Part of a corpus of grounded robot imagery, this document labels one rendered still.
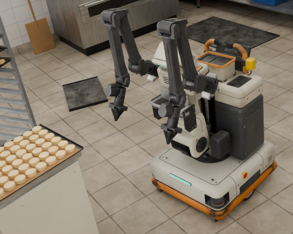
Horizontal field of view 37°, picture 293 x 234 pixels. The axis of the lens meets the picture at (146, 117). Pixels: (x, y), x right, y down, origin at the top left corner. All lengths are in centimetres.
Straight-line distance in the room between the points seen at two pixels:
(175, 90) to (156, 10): 386
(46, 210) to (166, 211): 106
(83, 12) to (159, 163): 287
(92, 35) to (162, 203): 300
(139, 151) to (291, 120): 129
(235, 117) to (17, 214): 140
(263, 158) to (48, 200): 149
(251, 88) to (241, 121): 21
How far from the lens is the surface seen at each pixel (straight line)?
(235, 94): 268
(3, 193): 207
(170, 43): 213
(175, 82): 222
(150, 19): 601
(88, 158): 373
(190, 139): 269
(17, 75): 343
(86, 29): 556
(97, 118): 424
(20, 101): 356
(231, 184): 283
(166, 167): 299
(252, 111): 284
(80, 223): 244
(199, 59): 287
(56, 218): 232
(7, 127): 385
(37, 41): 614
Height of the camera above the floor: 210
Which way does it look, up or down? 31 degrees down
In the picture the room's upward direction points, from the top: 10 degrees counter-clockwise
